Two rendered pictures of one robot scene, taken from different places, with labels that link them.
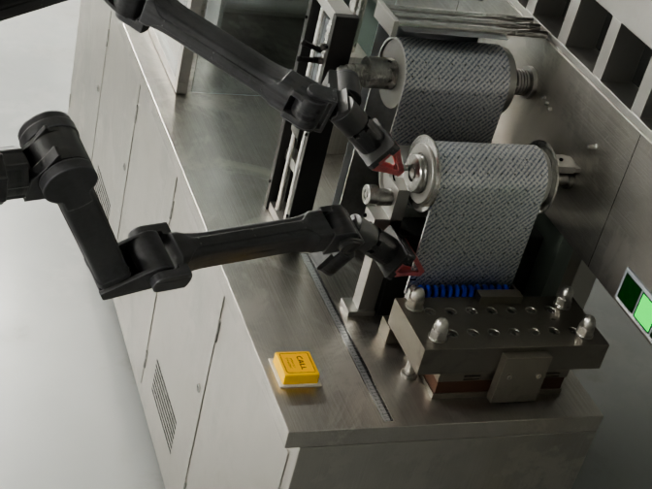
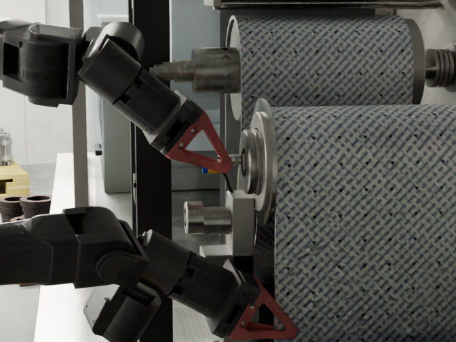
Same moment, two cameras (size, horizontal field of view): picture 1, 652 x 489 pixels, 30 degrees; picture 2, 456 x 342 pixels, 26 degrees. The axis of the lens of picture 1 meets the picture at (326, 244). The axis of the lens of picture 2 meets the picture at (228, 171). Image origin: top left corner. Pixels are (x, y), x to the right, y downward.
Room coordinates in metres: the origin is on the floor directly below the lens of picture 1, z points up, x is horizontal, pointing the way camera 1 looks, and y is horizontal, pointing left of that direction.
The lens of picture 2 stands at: (0.98, -0.44, 1.45)
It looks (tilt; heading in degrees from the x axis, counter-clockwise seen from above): 11 degrees down; 17
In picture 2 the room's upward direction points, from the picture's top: straight up
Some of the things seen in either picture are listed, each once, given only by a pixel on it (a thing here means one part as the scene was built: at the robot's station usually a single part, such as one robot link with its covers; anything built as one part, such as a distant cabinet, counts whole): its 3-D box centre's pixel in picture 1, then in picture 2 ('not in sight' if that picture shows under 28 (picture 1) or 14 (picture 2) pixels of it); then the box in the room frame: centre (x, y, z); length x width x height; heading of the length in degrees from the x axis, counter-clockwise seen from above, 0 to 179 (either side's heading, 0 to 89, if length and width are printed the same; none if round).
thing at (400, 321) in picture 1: (498, 333); not in sight; (1.98, -0.37, 1.00); 0.40 x 0.16 x 0.06; 116
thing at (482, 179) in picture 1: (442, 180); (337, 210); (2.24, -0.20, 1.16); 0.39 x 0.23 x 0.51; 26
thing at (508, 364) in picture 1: (519, 377); not in sight; (1.90, -0.42, 0.96); 0.10 x 0.03 x 0.11; 116
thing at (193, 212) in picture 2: (370, 194); (193, 217); (2.07, -0.06, 1.18); 0.04 x 0.02 x 0.04; 26
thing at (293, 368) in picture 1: (296, 368); not in sight; (1.83, 0.00, 0.91); 0.07 x 0.07 x 0.02; 26
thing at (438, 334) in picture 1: (440, 327); not in sight; (1.87, -0.24, 1.05); 0.04 x 0.04 x 0.04
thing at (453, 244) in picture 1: (470, 254); (375, 293); (2.07, -0.28, 1.10); 0.23 x 0.01 x 0.18; 116
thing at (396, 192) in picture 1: (373, 248); (224, 316); (2.09, -0.09, 1.05); 0.06 x 0.05 x 0.31; 116
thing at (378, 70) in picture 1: (378, 73); (214, 70); (2.29, -0.02, 1.33); 0.06 x 0.06 x 0.06; 26
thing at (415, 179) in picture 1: (416, 173); (252, 161); (2.07, -0.13, 1.25); 0.07 x 0.02 x 0.07; 26
